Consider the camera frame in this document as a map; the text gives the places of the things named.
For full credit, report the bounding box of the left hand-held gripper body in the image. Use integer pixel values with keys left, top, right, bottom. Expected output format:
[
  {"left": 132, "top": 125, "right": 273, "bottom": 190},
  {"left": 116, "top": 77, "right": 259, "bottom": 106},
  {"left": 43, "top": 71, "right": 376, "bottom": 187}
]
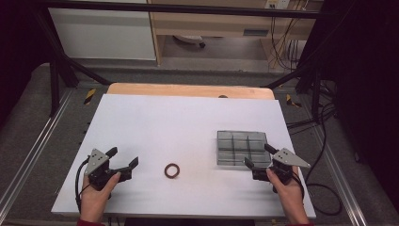
[{"left": 84, "top": 148, "right": 133, "bottom": 191}]

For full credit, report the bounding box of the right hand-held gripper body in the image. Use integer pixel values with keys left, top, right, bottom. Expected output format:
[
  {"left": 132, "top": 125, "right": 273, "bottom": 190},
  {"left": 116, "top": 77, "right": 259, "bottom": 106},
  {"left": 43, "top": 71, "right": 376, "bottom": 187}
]
[{"left": 251, "top": 147, "right": 311, "bottom": 186}]

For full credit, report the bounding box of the clear plastic compartment box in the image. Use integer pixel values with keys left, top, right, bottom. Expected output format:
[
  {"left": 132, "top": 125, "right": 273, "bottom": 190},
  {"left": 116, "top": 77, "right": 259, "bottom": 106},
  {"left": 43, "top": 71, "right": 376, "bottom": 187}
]
[{"left": 215, "top": 130, "right": 273, "bottom": 167}]

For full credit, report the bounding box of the brown ring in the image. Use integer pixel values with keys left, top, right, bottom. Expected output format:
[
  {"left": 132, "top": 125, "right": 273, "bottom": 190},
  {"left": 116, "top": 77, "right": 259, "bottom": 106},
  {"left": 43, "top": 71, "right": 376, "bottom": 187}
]
[{"left": 164, "top": 162, "right": 182, "bottom": 180}]

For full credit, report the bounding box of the person's right hand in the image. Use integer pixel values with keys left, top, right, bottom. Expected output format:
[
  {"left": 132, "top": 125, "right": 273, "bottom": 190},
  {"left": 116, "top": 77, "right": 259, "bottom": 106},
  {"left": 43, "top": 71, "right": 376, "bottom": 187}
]
[{"left": 265, "top": 166, "right": 311, "bottom": 226}]

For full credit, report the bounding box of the person's left hand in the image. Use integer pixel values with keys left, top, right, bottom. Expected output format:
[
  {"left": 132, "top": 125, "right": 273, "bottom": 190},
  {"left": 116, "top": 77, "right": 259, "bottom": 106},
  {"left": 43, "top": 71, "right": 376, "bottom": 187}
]
[{"left": 79, "top": 171, "right": 122, "bottom": 224}]

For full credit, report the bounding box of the white table board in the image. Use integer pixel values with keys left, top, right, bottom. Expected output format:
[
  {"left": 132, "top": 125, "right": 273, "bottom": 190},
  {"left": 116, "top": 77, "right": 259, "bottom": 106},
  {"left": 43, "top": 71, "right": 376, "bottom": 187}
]
[{"left": 51, "top": 93, "right": 317, "bottom": 219}]

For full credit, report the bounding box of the black metal stand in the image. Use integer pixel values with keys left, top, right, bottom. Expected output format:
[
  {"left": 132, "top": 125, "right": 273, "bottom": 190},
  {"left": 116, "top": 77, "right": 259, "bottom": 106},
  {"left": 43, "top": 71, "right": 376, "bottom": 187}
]
[
  {"left": 31, "top": 8, "right": 112, "bottom": 119},
  {"left": 264, "top": 62, "right": 324, "bottom": 124}
]

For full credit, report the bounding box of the light wooden table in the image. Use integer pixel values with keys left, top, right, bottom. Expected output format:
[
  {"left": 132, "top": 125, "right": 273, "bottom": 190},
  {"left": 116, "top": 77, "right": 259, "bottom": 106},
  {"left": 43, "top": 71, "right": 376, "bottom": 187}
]
[{"left": 106, "top": 82, "right": 277, "bottom": 101}]

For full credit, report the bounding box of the black curtain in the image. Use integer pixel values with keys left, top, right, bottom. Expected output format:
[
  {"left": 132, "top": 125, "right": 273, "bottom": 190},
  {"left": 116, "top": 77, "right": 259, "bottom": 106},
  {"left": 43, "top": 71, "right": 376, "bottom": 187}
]
[
  {"left": 0, "top": 0, "right": 53, "bottom": 126},
  {"left": 300, "top": 0, "right": 399, "bottom": 205}
]

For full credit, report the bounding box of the white cabinet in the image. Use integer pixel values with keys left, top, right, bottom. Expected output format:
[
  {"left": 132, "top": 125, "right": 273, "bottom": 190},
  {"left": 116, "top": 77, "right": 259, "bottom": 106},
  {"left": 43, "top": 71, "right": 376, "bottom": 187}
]
[{"left": 48, "top": 8, "right": 157, "bottom": 61}]

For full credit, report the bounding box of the office chair base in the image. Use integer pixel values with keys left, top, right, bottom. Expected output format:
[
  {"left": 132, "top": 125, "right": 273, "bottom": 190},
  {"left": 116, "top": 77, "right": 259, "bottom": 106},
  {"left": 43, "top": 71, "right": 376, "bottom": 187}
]
[{"left": 173, "top": 35, "right": 207, "bottom": 49}]

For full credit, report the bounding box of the wooden desk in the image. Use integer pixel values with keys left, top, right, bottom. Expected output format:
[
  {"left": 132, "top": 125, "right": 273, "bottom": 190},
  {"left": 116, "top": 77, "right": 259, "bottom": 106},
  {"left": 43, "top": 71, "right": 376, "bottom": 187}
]
[{"left": 147, "top": 0, "right": 324, "bottom": 66}]

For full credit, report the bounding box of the white power strip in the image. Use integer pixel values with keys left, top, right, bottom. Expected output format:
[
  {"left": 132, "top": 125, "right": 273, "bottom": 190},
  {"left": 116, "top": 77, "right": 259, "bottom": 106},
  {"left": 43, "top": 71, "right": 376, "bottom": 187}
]
[{"left": 264, "top": 0, "right": 291, "bottom": 9}]

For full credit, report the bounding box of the left hand-held gripper black cable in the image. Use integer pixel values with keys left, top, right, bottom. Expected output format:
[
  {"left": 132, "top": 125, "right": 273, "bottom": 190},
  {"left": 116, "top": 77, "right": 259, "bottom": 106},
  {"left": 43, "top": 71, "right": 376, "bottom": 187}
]
[{"left": 74, "top": 156, "right": 92, "bottom": 215}]

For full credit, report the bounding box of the hand-held gripper black cable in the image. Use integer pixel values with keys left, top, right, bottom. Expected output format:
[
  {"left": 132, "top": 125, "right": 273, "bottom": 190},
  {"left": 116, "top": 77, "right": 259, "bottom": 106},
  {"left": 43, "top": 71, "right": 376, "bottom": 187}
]
[
  {"left": 291, "top": 170, "right": 306, "bottom": 202},
  {"left": 74, "top": 156, "right": 92, "bottom": 215}
]

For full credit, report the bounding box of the right hand-held gripper black cable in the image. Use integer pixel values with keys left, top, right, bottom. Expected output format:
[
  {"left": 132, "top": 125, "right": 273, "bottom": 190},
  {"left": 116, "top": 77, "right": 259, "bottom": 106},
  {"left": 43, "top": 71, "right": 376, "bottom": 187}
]
[{"left": 291, "top": 170, "right": 306, "bottom": 202}]

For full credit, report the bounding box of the black floor cable bundle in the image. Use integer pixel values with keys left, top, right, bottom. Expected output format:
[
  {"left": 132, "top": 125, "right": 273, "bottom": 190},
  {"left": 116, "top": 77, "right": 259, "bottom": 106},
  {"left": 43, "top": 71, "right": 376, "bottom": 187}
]
[{"left": 286, "top": 79, "right": 338, "bottom": 136}]

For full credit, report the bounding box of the black looped floor cable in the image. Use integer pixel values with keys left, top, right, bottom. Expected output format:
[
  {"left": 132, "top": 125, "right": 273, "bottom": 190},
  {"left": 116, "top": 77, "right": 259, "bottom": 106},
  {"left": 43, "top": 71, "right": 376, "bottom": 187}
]
[{"left": 304, "top": 103, "right": 343, "bottom": 217}]

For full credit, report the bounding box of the aluminium floor rail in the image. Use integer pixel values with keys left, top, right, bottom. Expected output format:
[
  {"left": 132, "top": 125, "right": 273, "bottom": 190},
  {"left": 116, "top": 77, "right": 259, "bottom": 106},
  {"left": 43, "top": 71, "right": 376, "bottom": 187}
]
[
  {"left": 310, "top": 125, "right": 369, "bottom": 226},
  {"left": 0, "top": 89, "right": 74, "bottom": 215}
]

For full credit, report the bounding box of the hanging cable bundle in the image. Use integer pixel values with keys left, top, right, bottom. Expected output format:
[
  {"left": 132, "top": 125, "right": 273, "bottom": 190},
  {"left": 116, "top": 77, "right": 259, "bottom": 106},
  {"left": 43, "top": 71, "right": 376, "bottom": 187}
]
[{"left": 269, "top": 15, "right": 310, "bottom": 72}]

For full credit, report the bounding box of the black horizontal frame bar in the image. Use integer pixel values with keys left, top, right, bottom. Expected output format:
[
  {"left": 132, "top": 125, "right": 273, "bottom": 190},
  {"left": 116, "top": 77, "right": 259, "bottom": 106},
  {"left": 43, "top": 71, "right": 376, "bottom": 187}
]
[{"left": 37, "top": 0, "right": 327, "bottom": 20}]

